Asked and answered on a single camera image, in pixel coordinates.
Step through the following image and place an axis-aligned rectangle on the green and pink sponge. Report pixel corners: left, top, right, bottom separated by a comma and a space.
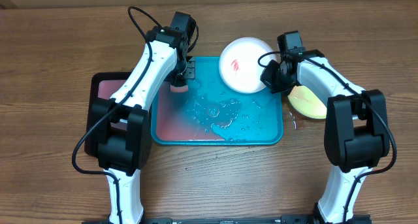
170, 80, 189, 93

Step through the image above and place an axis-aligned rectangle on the yellow plate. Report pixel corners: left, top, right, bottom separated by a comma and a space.
287, 86, 327, 120

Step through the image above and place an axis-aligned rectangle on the white plate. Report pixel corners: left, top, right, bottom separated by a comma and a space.
219, 37, 273, 94

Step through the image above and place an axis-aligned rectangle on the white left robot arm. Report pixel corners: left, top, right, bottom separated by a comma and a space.
85, 24, 199, 223

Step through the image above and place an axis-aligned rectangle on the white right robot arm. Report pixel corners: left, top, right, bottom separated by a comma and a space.
261, 48, 396, 223

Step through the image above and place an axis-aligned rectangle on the teal serving tray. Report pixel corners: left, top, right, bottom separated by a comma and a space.
151, 57, 284, 146

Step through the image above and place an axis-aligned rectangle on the black rectangular water tray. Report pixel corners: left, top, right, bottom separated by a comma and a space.
84, 71, 154, 158

